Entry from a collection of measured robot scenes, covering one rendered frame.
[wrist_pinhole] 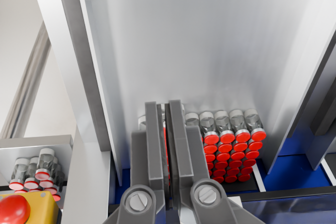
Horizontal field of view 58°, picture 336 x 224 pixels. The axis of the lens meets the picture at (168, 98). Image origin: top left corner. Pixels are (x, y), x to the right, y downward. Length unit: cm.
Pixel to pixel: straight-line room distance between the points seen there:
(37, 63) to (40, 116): 92
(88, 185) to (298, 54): 33
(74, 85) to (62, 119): 142
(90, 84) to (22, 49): 117
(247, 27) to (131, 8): 14
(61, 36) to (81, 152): 20
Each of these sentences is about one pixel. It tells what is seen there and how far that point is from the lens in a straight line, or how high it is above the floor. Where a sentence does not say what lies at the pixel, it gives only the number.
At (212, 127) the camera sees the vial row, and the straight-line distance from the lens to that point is 43.
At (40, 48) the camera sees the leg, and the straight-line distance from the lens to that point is 99.
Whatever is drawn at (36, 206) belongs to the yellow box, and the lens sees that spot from 45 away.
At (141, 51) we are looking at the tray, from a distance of 37.
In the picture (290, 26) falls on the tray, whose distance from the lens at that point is 39.
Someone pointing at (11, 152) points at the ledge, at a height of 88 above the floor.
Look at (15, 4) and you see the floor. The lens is 141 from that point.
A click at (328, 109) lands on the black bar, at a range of 50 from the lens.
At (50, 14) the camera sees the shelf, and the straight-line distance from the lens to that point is 35.
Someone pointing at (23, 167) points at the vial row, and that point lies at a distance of 54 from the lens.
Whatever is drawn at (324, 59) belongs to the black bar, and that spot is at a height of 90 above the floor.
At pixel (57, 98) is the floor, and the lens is 170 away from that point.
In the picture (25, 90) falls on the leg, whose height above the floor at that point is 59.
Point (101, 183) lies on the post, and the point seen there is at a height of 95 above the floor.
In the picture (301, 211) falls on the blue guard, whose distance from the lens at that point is 46.
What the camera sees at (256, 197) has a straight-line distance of 45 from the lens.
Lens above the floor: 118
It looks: 45 degrees down
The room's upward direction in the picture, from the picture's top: 173 degrees clockwise
